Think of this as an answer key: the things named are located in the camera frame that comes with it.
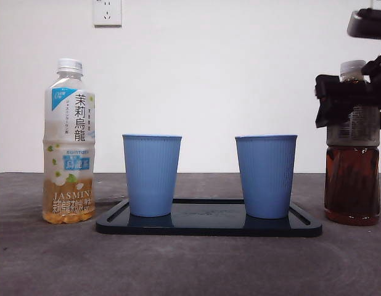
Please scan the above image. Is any dark tea bottle beige label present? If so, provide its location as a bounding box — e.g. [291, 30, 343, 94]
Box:
[324, 60, 381, 227]

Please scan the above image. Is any blue ribbed plastic cup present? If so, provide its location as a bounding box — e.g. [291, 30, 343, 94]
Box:
[121, 133, 182, 218]
[234, 133, 299, 220]

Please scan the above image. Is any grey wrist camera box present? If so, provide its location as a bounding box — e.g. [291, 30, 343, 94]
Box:
[346, 8, 381, 40]

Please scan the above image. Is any dark blue rectangular tray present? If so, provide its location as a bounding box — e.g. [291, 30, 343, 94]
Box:
[95, 198, 323, 238]

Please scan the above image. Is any jasmine tea bottle white label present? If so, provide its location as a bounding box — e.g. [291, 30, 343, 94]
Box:
[42, 58, 96, 225]

